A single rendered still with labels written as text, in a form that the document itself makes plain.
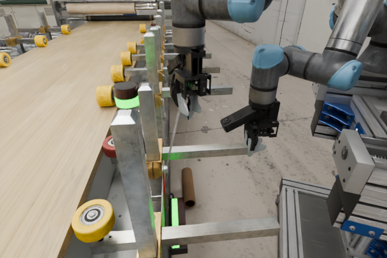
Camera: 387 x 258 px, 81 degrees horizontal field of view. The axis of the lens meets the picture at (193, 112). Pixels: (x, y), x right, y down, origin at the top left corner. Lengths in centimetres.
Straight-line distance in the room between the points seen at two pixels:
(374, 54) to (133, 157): 92
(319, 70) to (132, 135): 49
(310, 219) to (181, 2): 129
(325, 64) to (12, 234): 77
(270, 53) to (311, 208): 111
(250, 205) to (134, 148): 143
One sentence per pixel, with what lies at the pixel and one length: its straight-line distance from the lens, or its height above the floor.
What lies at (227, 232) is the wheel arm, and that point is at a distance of 59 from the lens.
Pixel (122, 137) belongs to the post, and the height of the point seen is 114.
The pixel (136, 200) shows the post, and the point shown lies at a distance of 41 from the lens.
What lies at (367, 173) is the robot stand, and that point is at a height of 97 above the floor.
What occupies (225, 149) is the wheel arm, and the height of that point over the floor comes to 86.
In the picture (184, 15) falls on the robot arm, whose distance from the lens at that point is 51.
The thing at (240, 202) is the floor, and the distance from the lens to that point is 171.
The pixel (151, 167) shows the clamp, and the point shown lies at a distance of 66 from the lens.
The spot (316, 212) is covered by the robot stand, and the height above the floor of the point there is 21.
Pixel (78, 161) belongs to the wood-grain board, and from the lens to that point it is 70.
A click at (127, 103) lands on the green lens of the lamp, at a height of 107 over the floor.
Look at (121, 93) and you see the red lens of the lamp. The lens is 56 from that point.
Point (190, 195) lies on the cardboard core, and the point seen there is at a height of 8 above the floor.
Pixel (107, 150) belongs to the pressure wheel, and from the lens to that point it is 70.
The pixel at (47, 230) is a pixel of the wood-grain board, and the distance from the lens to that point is 57.
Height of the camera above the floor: 132
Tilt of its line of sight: 30 degrees down
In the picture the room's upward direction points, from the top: straight up
